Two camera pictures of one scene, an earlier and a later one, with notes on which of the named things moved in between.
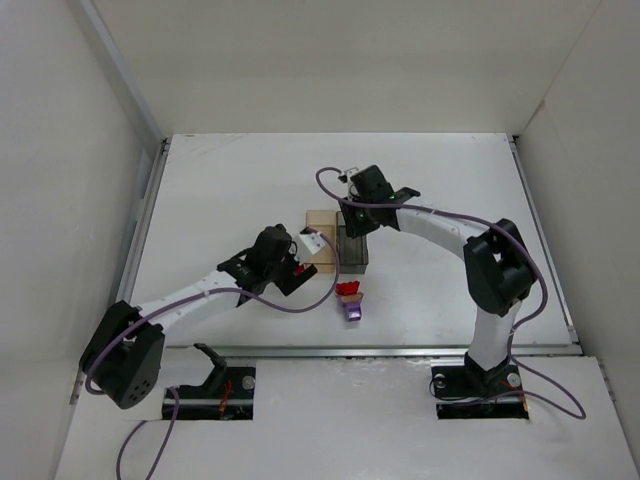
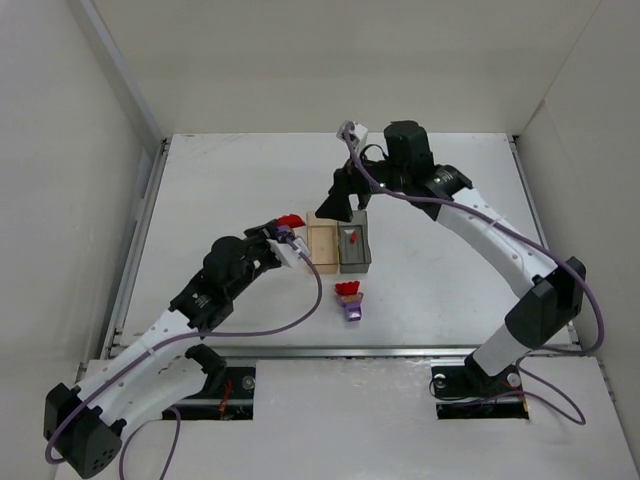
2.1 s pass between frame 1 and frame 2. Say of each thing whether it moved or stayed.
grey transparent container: stayed
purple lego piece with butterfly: stayed
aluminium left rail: stayed
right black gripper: moved
